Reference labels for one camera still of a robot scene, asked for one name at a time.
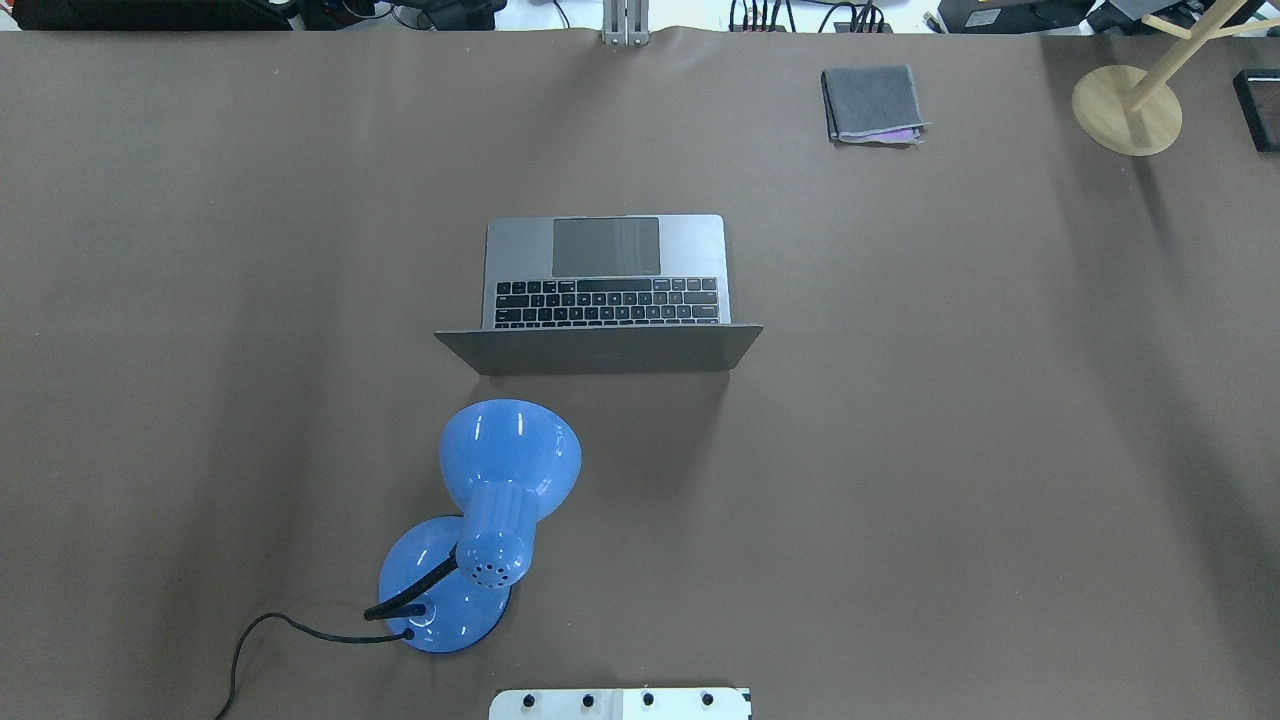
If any grey laptop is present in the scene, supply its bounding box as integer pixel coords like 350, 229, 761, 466
436, 214, 763, 375

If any blue desk lamp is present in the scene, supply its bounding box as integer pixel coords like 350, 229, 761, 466
364, 398, 582, 653

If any folded grey cloth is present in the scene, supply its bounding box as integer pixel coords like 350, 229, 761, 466
820, 64, 928, 146

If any wooden mug tree stand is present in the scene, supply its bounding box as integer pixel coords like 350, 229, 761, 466
1071, 1, 1279, 156

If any black tray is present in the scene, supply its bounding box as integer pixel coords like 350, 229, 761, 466
1233, 69, 1279, 152

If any aluminium frame post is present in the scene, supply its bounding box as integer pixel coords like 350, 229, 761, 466
600, 0, 650, 47

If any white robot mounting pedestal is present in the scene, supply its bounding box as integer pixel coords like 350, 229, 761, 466
488, 687, 753, 719

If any black lamp power cable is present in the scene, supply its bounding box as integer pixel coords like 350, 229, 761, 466
214, 612, 416, 720

